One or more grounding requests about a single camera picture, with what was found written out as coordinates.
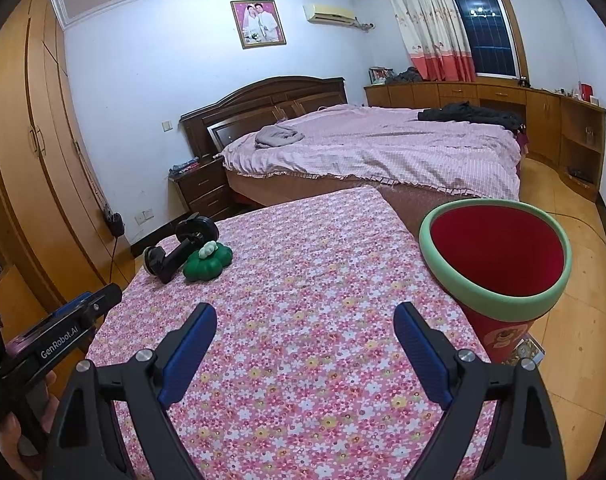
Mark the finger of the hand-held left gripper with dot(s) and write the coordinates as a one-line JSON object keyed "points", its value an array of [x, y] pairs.
{"points": [[70, 307], [105, 302]]}

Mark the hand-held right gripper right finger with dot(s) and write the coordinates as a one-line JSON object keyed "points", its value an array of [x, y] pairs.
{"points": [[423, 355]]}

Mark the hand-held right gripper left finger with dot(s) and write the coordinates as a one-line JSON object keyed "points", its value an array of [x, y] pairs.
{"points": [[188, 355]]}

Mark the red bin with green rim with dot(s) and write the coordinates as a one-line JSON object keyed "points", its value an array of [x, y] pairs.
{"points": [[493, 250]]}

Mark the person's left hand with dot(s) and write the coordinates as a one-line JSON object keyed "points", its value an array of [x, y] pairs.
{"points": [[10, 442]]}

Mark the black plugged charger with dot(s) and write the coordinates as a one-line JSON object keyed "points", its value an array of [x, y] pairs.
{"points": [[114, 220]]}

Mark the black dumbbell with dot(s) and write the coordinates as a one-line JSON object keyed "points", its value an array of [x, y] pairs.
{"points": [[175, 255]]}

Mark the green clover-shaped cushion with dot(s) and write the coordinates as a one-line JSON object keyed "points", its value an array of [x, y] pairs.
{"points": [[208, 265]]}

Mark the pink floral tablecloth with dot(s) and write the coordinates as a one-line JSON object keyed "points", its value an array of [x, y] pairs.
{"points": [[308, 310]]}

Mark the wooden wardrobe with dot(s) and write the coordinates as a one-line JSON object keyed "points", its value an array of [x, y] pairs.
{"points": [[33, 185]]}

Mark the dark wooden nightstand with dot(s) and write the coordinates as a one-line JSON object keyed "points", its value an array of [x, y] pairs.
{"points": [[203, 190]]}

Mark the small dark clutter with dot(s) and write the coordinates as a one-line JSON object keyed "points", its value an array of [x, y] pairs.
{"points": [[184, 166]]}

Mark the pink checked bedspread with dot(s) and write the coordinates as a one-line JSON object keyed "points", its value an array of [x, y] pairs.
{"points": [[383, 150]]}

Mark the grey folded cloth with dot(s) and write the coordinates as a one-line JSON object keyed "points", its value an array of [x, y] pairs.
{"points": [[278, 137]]}

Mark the dark jacket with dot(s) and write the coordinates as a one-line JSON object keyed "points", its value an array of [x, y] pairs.
{"points": [[468, 114]]}

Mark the long wooden cabinet unit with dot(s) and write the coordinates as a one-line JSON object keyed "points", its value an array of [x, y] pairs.
{"points": [[543, 120]]}

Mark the dark wooden bed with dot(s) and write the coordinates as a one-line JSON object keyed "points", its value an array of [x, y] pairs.
{"points": [[283, 95]]}

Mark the dark clothes pile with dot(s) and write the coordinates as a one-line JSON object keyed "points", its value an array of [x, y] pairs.
{"points": [[405, 76]]}

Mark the small red box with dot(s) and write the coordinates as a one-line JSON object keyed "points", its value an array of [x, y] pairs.
{"points": [[586, 91]]}

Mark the cream and red curtain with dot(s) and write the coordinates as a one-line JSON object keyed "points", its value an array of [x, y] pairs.
{"points": [[428, 30]]}

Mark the wooden framed window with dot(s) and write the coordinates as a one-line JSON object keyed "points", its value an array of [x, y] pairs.
{"points": [[488, 30]]}

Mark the white wall outlet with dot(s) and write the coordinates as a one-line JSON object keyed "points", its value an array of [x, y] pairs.
{"points": [[144, 215]]}

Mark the framed wall photo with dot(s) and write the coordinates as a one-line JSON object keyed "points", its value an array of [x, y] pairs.
{"points": [[259, 24]]}

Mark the wall air conditioner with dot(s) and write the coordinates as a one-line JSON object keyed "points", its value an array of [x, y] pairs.
{"points": [[330, 14]]}

